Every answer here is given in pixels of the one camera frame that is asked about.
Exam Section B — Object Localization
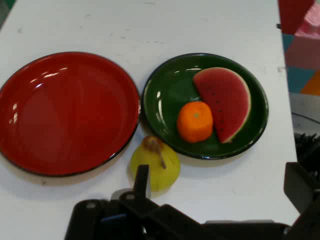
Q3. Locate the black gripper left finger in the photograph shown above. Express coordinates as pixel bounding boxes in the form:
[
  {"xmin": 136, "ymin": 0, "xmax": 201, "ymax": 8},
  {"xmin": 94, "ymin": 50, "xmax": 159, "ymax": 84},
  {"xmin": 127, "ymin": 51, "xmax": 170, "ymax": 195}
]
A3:
[{"xmin": 64, "ymin": 164, "xmax": 201, "ymax": 240}]

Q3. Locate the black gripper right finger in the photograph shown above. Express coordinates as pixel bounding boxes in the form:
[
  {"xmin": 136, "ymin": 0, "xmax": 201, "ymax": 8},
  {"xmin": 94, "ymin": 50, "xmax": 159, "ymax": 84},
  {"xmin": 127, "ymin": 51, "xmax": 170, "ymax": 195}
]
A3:
[{"xmin": 283, "ymin": 162, "xmax": 320, "ymax": 240}]

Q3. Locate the toy orange fruit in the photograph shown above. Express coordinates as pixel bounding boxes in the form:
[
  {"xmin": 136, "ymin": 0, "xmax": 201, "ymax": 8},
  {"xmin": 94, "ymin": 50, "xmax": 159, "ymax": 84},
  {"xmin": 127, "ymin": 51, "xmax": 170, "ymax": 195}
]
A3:
[{"xmin": 176, "ymin": 100, "xmax": 215, "ymax": 144}]

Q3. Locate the black ribbed object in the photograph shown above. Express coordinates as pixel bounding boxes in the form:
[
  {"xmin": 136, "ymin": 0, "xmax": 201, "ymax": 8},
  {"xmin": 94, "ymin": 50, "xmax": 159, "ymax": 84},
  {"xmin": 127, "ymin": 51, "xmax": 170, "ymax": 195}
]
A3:
[{"xmin": 294, "ymin": 133, "xmax": 320, "ymax": 173}]

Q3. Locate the yellow-green toy pear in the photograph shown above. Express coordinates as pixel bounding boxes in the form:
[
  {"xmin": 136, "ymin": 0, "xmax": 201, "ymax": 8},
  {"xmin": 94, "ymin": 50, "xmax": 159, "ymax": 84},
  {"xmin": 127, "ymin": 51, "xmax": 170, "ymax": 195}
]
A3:
[{"xmin": 129, "ymin": 135, "xmax": 181, "ymax": 193}]

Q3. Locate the red round plate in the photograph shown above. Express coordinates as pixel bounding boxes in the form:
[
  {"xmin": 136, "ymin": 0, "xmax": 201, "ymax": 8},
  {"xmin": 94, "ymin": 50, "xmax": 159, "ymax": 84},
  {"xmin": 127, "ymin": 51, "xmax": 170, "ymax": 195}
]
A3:
[{"xmin": 0, "ymin": 51, "xmax": 141, "ymax": 178}]

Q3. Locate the multicolour foam floor mat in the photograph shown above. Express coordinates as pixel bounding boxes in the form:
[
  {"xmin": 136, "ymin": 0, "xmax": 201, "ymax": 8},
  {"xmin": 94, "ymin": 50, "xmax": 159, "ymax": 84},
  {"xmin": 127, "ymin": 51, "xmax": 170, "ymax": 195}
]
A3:
[{"xmin": 281, "ymin": 33, "xmax": 320, "ymax": 96}]

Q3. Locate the toy watermelon slice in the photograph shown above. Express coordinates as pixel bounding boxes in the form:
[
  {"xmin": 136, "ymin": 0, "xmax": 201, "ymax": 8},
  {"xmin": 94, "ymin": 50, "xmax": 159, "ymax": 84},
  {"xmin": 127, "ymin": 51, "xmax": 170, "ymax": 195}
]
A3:
[{"xmin": 192, "ymin": 66, "xmax": 252, "ymax": 145}]

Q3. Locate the dark green round plate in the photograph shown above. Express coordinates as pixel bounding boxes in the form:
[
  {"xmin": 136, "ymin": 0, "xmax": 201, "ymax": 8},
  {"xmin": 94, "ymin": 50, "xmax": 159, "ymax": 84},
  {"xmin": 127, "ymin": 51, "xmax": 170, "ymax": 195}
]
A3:
[{"xmin": 142, "ymin": 52, "xmax": 270, "ymax": 161}]

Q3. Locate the pink foam block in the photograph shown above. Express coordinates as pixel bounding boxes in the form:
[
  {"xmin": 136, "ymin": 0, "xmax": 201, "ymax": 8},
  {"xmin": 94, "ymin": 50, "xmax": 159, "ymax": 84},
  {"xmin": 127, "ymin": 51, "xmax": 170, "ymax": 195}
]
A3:
[{"xmin": 284, "ymin": 3, "xmax": 320, "ymax": 71}]

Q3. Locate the red foam block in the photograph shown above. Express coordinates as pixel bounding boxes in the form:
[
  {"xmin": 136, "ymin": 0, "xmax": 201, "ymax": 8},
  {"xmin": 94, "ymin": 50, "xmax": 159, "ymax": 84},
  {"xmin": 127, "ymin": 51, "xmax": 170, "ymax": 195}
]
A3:
[{"xmin": 277, "ymin": 0, "xmax": 315, "ymax": 35}]

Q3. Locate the green foam block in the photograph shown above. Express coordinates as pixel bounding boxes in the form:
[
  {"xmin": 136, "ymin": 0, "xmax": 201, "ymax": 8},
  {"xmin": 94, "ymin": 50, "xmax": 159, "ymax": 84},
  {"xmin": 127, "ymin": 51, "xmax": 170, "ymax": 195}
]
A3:
[{"xmin": 0, "ymin": 0, "xmax": 16, "ymax": 12}]

